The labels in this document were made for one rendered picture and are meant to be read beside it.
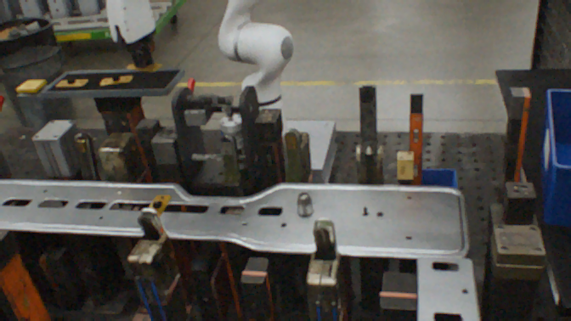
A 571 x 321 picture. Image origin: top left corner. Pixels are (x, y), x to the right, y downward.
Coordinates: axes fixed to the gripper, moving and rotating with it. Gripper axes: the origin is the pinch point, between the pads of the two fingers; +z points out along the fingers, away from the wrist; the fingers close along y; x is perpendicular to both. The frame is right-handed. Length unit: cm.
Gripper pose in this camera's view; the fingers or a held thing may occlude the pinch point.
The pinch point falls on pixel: (142, 57)
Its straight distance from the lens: 134.4
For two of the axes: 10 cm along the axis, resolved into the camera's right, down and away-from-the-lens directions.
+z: 1.1, 8.3, 5.4
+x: 8.7, 1.8, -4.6
